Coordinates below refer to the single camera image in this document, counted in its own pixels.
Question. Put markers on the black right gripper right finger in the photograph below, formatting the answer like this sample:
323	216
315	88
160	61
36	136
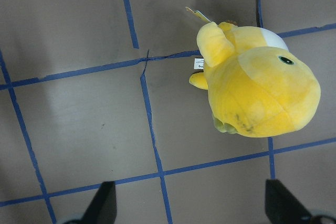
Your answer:
281	206

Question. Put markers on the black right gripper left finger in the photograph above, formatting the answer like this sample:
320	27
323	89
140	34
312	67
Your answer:
103	207

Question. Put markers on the yellow plush dinosaur toy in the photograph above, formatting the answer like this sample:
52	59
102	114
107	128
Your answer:
256	87

